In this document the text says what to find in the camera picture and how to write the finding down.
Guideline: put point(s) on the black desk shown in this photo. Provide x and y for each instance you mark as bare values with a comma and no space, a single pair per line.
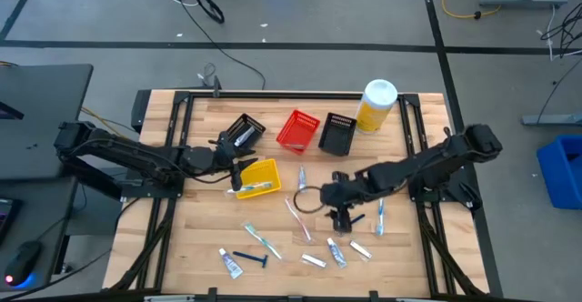
41,111
50,211

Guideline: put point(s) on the wrapped green toothbrush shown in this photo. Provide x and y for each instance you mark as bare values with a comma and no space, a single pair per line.
262,241

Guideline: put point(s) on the silver aluminium bar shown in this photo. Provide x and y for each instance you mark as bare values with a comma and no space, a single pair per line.
168,298

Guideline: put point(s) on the blue storage bin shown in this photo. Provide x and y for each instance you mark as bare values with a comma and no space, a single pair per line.
564,174

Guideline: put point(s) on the grey toothpaste tube white cap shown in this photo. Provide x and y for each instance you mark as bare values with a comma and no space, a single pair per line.
244,137

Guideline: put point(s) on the black keyboard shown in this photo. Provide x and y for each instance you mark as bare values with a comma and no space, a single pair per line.
7,220

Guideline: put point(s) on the black aluminium rig frame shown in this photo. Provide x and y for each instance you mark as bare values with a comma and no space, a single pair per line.
295,95

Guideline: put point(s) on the yellow plastic basket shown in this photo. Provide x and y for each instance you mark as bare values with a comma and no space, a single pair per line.
261,172

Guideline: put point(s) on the red plastic basket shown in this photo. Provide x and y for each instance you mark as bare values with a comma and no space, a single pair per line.
298,129

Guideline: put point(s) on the black computer mouse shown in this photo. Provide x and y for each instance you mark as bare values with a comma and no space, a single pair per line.
23,263

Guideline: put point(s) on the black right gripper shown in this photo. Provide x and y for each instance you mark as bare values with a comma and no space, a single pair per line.
343,190

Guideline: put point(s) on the wrapped red toothbrush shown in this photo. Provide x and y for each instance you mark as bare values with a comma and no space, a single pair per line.
298,220

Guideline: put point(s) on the clear bags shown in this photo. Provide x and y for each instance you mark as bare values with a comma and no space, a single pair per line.
254,187

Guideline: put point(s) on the blue white toothbrush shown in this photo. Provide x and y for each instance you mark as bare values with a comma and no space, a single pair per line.
380,220

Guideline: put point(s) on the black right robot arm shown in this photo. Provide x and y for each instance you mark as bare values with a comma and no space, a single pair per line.
432,156

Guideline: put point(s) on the red white toothpaste tube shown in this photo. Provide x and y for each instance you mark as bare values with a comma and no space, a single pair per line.
302,179

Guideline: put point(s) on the black plastic basket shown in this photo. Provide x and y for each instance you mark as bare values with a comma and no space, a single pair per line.
337,136
247,120

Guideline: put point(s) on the black monitor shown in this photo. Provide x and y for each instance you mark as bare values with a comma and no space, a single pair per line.
9,111

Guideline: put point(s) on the yellow wipes canister white lid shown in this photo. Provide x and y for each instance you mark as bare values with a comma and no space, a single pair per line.
379,95

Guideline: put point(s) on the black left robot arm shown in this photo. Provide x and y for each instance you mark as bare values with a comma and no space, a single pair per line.
136,156

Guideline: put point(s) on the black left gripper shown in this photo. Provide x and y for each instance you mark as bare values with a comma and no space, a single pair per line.
223,154

